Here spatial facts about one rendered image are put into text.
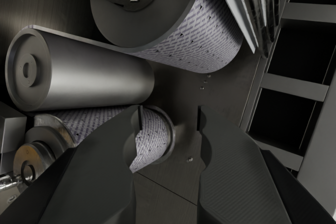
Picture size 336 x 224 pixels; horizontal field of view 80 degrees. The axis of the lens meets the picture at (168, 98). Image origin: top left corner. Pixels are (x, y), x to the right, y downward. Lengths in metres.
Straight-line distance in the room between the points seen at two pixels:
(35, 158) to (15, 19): 0.42
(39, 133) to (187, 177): 0.38
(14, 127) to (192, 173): 0.40
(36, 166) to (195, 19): 0.25
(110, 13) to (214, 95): 0.34
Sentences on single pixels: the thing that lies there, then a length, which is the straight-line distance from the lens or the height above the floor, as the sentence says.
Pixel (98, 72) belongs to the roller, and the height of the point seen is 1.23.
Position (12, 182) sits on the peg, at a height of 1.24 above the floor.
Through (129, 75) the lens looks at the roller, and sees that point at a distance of 0.41.
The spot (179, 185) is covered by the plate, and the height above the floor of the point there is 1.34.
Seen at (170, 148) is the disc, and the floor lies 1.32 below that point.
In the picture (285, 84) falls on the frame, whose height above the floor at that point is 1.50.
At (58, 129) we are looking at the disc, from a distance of 0.30.
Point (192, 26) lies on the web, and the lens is 0.21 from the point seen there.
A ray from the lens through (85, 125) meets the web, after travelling 0.32.
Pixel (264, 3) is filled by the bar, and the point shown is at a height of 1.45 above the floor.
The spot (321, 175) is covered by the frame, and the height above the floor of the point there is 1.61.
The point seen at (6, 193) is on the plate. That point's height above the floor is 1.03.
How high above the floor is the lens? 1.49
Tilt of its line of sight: 26 degrees down
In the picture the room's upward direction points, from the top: 108 degrees clockwise
